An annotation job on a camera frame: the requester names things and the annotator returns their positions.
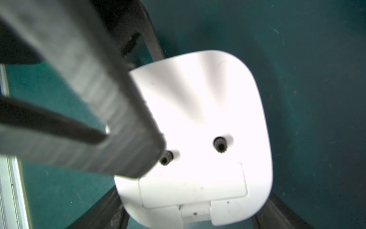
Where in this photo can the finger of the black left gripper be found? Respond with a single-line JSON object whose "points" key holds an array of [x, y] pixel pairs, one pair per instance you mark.
{"points": [[70, 36], [127, 21]]}

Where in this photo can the white alarm clock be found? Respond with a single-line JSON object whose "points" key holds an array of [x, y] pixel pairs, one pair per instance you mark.
{"points": [[209, 110]]}

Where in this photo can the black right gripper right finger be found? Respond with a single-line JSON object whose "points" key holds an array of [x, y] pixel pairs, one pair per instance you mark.
{"points": [[275, 214]]}

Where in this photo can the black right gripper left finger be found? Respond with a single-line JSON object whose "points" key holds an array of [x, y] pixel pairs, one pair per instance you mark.
{"points": [[107, 213]]}

